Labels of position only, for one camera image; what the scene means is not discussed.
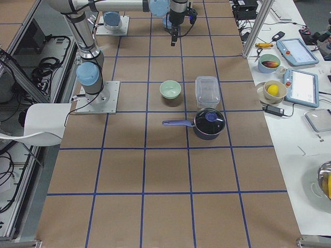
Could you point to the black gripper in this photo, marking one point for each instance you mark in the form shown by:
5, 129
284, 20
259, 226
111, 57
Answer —
175, 16

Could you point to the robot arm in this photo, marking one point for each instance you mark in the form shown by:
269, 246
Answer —
111, 20
89, 73

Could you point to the green bowl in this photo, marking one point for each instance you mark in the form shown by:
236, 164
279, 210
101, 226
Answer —
170, 89

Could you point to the light blue fruit bowl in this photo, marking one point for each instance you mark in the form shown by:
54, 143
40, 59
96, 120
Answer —
268, 63

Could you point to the beige bowl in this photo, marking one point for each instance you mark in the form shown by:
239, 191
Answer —
282, 90

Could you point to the steel mixing bowl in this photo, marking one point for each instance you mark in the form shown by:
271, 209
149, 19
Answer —
324, 179

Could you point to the clear plastic lidded container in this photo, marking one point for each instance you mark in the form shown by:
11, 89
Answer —
207, 92

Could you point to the scissors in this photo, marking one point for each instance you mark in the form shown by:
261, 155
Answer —
259, 51

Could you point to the dark blue saucepan with lid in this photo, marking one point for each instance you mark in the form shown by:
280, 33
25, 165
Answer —
207, 123

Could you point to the yellow lemon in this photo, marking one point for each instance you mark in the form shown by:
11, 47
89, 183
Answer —
273, 90

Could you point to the far teach pendant tablet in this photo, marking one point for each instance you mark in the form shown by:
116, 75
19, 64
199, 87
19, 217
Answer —
296, 52

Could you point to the teach pendant tablet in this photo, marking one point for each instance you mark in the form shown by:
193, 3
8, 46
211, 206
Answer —
296, 52
302, 87

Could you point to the black power adapter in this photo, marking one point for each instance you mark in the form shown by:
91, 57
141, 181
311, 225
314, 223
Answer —
273, 110

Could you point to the near teach pendant tablet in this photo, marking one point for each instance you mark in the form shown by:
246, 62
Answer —
302, 87

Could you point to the white chair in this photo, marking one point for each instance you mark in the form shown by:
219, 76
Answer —
44, 125

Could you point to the white kitchen scale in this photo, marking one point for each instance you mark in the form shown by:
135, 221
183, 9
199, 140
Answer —
319, 120

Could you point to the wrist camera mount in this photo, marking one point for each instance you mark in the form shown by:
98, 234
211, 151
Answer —
191, 13

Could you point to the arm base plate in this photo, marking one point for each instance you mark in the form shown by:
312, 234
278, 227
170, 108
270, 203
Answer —
106, 102
108, 30

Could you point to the aluminium frame post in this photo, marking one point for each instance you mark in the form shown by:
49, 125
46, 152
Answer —
262, 14

